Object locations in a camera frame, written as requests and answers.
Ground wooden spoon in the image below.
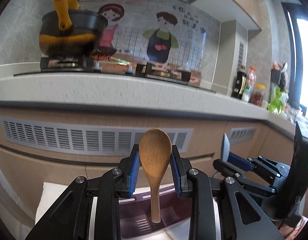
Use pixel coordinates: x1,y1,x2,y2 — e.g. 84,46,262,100
139,128,172,224

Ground gas stove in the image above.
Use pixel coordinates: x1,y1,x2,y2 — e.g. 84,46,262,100
14,56,217,93

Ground dark soy sauce bottle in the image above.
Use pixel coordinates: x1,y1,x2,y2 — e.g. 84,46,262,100
231,65,247,100

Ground yellow-lid chili jar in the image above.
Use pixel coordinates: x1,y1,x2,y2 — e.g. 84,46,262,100
250,83,265,107

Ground person's hand in pink sleeve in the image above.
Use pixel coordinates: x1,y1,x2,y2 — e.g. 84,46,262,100
279,216,308,240

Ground black wok with orange handle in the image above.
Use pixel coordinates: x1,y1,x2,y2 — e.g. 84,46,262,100
39,0,108,57

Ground white towel table cover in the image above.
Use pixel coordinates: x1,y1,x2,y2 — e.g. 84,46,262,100
34,181,192,240

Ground small grey vent grille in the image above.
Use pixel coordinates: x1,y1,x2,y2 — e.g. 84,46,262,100
229,127,256,145

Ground green plastic bag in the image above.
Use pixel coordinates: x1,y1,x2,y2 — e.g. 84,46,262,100
267,87,288,115

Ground orange-cap drink bottle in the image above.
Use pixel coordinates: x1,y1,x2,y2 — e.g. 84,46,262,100
242,66,257,102

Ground black wall utensil rack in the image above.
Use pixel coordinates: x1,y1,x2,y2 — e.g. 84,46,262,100
270,61,289,90

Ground maroon plastic utensil holder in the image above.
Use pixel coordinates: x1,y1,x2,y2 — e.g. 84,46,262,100
119,185,192,239

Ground large grey vent grille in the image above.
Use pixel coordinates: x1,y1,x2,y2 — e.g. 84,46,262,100
0,116,194,157

